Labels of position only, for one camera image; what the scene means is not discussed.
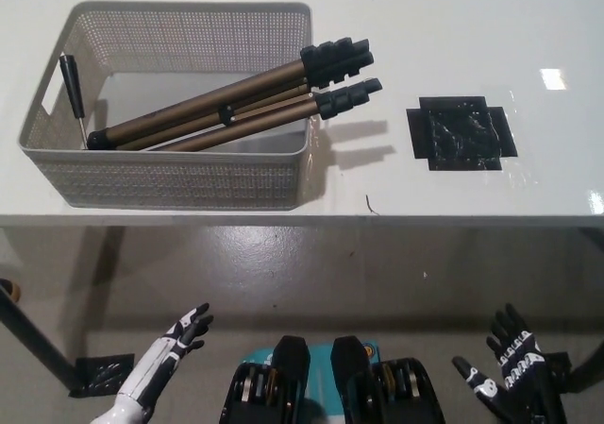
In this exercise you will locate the black table leg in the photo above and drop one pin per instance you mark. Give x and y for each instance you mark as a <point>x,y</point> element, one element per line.
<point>33,336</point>
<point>587,369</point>

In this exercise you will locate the small dark thread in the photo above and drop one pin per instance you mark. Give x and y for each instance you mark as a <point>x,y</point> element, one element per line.
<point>369,205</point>

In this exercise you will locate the bronze black tripod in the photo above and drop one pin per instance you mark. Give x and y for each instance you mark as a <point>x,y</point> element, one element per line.
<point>226,103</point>

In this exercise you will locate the orange brown round object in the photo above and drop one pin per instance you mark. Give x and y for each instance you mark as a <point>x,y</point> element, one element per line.
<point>13,290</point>

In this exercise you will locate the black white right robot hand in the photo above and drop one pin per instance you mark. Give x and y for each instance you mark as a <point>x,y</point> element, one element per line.
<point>524,386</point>

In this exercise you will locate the black tape patch on table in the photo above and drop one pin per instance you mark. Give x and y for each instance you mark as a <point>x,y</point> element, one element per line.
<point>460,136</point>

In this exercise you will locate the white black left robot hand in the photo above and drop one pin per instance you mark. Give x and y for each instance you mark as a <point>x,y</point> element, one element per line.
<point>160,362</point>

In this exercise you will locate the grey perforated rectangular basket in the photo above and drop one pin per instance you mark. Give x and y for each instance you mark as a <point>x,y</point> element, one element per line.
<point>179,178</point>

